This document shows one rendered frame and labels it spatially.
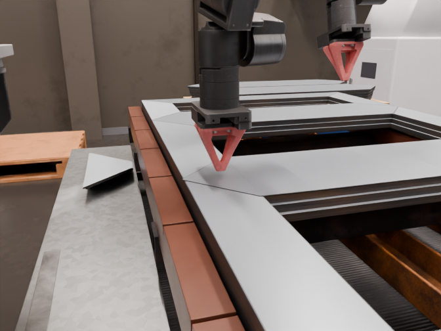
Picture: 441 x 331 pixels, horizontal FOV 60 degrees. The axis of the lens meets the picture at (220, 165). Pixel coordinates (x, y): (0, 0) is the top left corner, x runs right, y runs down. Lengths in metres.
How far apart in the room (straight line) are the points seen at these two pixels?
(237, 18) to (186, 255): 0.29
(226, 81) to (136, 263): 0.35
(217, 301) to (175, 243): 0.11
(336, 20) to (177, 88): 3.79
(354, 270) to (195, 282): 0.61
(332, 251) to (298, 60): 4.20
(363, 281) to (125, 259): 0.51
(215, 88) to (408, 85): 3.52
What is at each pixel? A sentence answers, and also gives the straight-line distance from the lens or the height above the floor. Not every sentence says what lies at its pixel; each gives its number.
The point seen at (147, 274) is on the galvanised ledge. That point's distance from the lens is 0.67.
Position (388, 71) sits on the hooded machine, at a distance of 3.88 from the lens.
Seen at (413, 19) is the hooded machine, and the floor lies 1.20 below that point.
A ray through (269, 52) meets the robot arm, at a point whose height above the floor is 1.03.
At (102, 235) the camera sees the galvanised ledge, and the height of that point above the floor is 0.68.
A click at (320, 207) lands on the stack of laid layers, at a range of 0.55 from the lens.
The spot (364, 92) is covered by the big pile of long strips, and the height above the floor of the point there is 0.84.
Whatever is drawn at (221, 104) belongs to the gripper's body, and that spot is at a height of 0.96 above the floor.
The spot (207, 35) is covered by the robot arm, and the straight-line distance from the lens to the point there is 0.53.
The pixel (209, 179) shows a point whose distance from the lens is 0.57.
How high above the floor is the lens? 1.05
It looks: 19 degrees down
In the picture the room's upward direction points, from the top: straight up
